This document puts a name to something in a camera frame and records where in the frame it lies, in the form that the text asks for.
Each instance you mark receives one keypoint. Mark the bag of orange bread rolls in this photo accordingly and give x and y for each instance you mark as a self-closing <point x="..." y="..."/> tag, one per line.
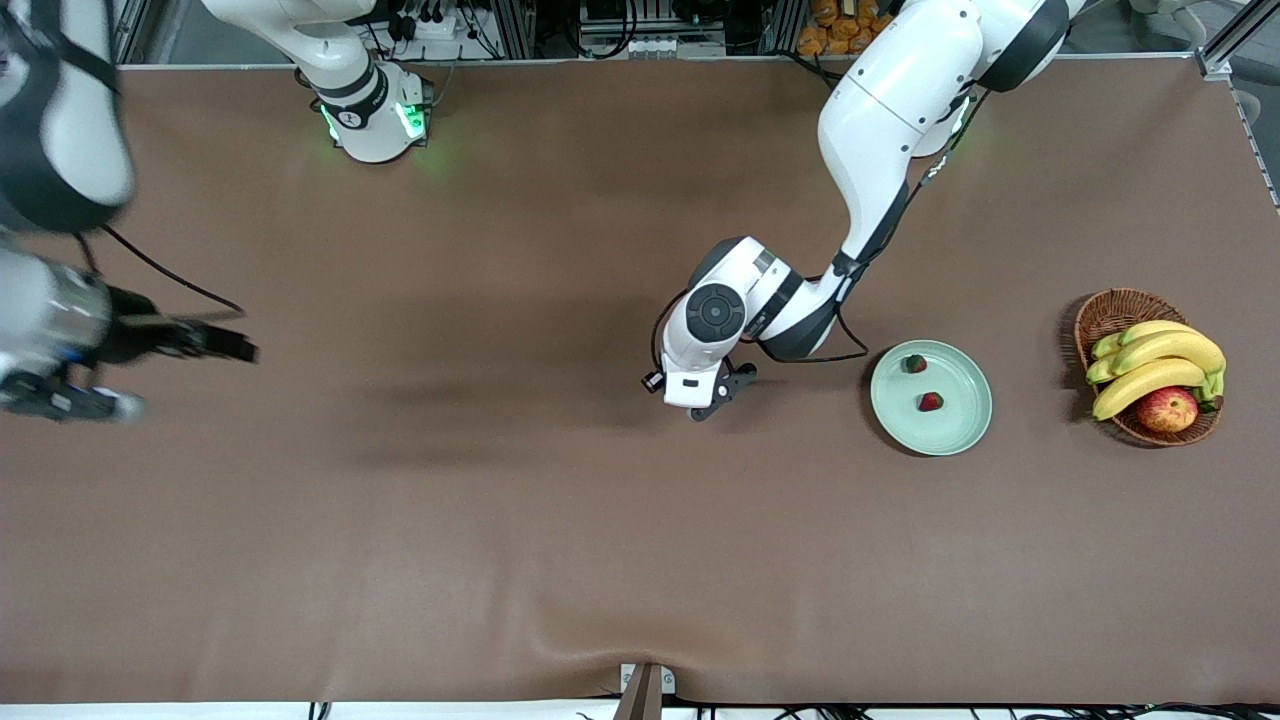
<point x="830" y="35"/>

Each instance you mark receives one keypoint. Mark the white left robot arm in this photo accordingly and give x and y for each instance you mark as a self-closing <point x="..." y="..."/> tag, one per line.
<point x="890" y="90"/>

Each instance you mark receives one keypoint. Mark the brown wicker basket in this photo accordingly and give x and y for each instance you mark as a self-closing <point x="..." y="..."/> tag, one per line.
<point x="1115" y="312"/>

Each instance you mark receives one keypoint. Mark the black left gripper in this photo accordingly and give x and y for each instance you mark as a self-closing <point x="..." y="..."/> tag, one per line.
<point x="649" y="386"/>

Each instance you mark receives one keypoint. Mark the white power strip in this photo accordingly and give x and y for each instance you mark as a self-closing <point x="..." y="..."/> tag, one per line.
<point x="425" y="27"/>

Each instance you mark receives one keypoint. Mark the greenish yellow banana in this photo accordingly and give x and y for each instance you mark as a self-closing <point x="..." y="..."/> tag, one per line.
<point x="1106" y="346"/>
<point x="1100" y="370"/>

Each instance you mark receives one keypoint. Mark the white terminal strip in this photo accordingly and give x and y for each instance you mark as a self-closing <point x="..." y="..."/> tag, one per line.
<point x="650" y="46"/>

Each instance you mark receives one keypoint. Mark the pale green round plate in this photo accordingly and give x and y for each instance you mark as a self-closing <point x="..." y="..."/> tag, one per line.
<point x="950" y="430"/>

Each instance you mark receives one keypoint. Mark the aluminium frame strut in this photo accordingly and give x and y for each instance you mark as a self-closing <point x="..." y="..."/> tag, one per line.
<point x="1222" y="58"/>

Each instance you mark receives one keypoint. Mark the brown table cloth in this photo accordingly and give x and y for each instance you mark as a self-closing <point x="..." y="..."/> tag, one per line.
<point x="640" y="550"/>

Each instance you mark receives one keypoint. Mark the aluminium frame post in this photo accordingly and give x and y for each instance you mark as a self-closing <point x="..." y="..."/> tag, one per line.
<point x="512" y="30"/>

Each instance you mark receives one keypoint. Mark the metal mount bracket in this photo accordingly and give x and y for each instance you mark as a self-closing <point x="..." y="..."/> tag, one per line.
<point x="645" y="695"/>

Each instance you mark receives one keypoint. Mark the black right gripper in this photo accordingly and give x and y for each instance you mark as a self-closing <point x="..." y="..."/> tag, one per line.
<point x="138" y="334"/>

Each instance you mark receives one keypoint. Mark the red strawberry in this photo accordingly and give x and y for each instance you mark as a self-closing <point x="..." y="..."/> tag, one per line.
<point x="931" y="401"/>
<point x="915" y="363"/>

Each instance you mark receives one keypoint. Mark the red yellow apple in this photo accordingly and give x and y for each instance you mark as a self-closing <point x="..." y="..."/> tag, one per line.
<point x="1167" y="410"/>

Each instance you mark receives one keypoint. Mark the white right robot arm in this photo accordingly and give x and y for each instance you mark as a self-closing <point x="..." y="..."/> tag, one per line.
<point x="60" y="120"/>

